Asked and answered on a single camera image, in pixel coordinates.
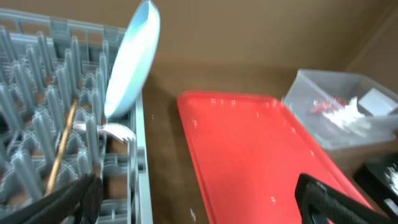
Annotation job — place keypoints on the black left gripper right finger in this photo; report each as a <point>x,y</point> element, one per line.
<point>318,203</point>

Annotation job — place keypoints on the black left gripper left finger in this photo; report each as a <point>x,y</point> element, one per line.
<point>81,199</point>

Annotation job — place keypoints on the wooden chopstick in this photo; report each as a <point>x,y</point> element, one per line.
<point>62,148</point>

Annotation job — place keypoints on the white plastic fork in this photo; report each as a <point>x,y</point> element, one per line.
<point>115,130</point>

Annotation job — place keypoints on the red plastic tray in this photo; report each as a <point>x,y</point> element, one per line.
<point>248,152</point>

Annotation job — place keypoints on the white napkin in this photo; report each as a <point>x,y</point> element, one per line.
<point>349,119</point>

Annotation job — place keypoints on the red snack wrapper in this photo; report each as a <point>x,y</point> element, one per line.
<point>327,105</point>

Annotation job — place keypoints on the grey dishwasher rack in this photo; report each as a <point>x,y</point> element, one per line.
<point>46,63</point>

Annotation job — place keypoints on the light blue plate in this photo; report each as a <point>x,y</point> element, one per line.
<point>133,61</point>

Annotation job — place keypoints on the black waste tray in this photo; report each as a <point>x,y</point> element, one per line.
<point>370,177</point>

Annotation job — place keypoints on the rice and food scraps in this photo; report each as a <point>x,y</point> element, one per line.
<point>391,177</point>

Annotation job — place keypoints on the clear plastic bin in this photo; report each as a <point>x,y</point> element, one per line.
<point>376,102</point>

